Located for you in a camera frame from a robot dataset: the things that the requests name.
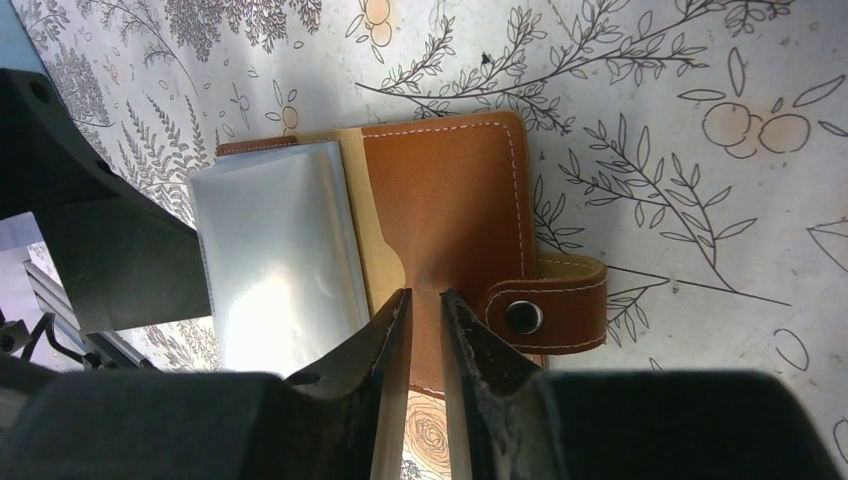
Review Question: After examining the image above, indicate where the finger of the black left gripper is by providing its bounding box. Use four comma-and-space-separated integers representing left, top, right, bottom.
1, 69, 211, 333

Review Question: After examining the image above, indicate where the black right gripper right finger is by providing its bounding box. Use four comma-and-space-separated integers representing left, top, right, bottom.
441, 290, 839, 479

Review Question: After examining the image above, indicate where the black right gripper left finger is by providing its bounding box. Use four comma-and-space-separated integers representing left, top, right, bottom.
1, 289, 412, 479

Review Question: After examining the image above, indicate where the brown leather card holder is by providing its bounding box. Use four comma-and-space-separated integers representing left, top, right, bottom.
189, 111, 607, 398

